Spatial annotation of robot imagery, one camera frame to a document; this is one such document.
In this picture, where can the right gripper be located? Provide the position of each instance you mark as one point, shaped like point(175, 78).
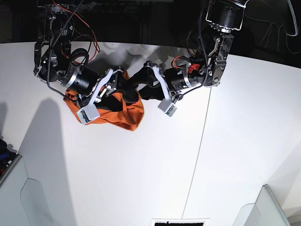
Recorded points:
point(81, 84)

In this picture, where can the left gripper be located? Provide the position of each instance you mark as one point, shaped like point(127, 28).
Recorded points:
point(177, 79)

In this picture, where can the orange t-shirt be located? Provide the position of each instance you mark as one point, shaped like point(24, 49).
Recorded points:
point(129, 118)

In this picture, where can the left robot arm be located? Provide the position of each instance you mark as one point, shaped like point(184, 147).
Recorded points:
point(216, 21)

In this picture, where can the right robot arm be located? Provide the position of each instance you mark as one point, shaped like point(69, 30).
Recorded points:
point(66, 71)

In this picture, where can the grey plastic bin left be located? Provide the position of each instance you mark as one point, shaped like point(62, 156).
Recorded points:
point(22, 199)

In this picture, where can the grey plastic bin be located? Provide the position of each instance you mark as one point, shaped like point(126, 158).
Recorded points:
point(22, 199)
point(266, 211)

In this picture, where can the grey plastic bin right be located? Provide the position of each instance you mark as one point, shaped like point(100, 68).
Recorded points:
point(266, 211)

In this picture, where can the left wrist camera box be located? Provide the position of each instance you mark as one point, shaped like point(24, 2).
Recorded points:
point(168, 107)

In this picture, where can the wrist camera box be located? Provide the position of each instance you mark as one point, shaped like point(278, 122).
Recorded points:
point(168, 107)
point(87, 114)

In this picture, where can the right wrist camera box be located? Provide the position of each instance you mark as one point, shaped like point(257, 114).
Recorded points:
point(87, 114)

